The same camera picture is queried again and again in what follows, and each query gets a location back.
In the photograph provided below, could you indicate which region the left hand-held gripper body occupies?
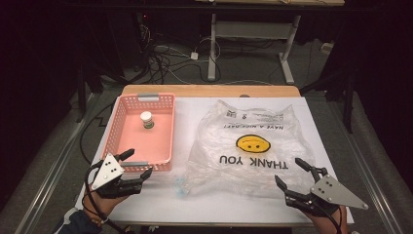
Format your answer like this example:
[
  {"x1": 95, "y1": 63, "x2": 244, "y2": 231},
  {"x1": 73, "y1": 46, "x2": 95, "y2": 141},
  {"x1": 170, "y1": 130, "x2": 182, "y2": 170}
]
[{"x1": 85, "y1": 152, "x2": 144, "y2": 200}]

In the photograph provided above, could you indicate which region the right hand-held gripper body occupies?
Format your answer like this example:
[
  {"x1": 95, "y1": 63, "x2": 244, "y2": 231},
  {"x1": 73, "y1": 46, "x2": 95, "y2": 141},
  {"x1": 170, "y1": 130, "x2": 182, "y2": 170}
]
[{"x1": 283, "y1": 167, "x2": 370, "y2": 218}]

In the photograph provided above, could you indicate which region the pink plastic basket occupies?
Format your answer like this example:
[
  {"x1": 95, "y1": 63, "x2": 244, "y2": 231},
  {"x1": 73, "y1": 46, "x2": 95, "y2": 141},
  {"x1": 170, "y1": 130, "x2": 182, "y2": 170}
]
[{"x1": 100, "y1": 93, "x2": 176, "y2": 173}]

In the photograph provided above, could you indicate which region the clear plastic bag smiley print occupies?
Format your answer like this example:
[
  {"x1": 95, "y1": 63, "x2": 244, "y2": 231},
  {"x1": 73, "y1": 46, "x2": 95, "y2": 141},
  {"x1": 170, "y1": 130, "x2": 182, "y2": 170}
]
[{"x1": 171, "y1": 98, "x2": 317, "y2": 200}]

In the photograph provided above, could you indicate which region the person's right hand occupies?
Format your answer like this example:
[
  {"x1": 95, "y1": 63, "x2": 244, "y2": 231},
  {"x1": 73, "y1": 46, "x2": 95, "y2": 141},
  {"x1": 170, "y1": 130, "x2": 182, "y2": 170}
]
[{"x1": 303, "y1": 206, "x2": 349, "y2": 234}]

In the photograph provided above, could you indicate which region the person's left hand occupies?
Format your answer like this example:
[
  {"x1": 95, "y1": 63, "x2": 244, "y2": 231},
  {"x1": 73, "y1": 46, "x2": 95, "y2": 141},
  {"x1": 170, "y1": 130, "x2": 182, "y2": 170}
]
[{"x1": 83, "y1": 189, "x2": 131, "y2": 227}]

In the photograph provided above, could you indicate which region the white table sheet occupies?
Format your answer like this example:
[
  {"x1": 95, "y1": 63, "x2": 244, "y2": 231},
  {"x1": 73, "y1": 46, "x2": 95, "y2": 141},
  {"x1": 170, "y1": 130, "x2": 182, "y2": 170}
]
[{"x1": 75, "y1": 97, "x2": 356, "y2": 226}]

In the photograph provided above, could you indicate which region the wooden table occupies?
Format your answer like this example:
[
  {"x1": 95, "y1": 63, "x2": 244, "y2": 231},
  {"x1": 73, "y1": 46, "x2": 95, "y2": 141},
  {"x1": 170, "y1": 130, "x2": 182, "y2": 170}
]
[{"x1": 110, "y1": 84, "x2": 313, "y2": 228}]

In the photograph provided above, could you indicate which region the white floor box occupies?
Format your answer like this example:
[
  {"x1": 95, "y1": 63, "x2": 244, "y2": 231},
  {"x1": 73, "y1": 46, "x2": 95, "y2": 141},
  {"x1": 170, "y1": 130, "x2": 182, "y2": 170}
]
[{"x1": 320, "y1": 42, "x2": 335, "y2": 56}]

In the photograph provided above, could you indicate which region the white-legged desk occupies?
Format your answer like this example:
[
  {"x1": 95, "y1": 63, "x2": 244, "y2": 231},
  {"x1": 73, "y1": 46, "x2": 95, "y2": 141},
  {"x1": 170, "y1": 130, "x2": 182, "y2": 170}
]
[{"x1": 194, "y1": 0, "x2": 346, "y2": 86}]

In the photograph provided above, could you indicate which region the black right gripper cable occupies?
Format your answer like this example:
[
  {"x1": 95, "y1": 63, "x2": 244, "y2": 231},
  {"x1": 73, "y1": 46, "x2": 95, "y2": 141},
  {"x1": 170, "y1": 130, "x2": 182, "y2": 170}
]
[{"x1": 319, "y1": 206, "x2": 344, "y2": 234}]

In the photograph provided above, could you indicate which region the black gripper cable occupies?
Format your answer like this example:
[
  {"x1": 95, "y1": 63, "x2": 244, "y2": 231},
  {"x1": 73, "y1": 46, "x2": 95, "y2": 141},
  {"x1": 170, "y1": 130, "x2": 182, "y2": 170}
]
[
  {"x1": 319, "y1": 206, "x2": 344, "y2": 234},
  {"x1": 81, "y1": 160, "x2": 131, "y2": 234}
]

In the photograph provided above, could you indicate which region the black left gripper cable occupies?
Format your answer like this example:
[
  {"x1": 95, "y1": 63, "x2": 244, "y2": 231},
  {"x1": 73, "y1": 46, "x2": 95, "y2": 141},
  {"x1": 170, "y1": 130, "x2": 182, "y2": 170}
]
[{"x1": 81, "y1": 160, "x2": 131, "y2": 234}]

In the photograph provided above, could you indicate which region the metal floor rail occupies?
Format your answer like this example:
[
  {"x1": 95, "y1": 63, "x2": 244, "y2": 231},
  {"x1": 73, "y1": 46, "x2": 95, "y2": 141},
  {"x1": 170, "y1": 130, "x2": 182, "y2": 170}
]
[
  {"x1": 16, "y1": 92, "x2": 102, "y2": 234},
  {"x1": 337, "y1": 126, "x2": 404, "y2": 234}
]

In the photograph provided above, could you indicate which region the black floor cable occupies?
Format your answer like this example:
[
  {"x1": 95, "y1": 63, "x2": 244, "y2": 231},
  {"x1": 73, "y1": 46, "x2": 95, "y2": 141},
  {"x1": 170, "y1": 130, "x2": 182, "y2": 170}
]
[{"x1": 79, "y1": 100, "x2": 117, "y2": 166}]

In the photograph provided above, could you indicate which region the tangle of floor cables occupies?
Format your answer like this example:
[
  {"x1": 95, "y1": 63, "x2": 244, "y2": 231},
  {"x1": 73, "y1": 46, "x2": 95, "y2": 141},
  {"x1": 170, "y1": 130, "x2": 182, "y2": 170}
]
[{"x1": 138, "y1": 22, "x2": 222, "y2": 86}]

